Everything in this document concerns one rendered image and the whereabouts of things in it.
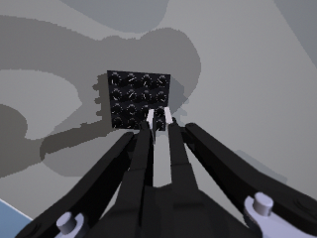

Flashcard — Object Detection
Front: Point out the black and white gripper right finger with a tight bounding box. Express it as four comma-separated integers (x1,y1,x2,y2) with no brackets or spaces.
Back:
164,107,317,238

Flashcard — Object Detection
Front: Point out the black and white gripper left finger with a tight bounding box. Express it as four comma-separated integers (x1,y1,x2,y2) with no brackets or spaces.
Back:
15,109,157,238

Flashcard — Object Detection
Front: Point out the black knob box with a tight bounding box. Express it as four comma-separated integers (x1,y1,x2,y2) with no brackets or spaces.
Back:
107,70,170,131

